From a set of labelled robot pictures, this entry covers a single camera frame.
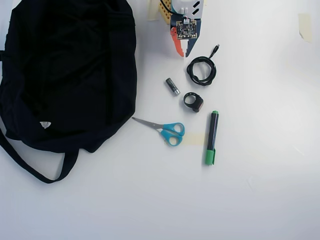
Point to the beige masking tape piece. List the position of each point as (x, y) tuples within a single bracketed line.
[(305, 27), (152, 12), (195, 139)]

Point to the bare camera circuit board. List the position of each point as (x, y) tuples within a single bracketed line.
[(186, 30)]

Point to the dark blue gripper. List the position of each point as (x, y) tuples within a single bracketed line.
[(193, 45)]

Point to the white yellow robot arm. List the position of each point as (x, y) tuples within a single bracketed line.
[(185, 3)]

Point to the small dark cylindrical battery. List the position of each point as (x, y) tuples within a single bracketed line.
[(172, 86)]

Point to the black fabric bag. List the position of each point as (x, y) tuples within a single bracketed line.
[(62, 75)]

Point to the green capped marker pen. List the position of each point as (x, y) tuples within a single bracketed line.
[(212, 135)]

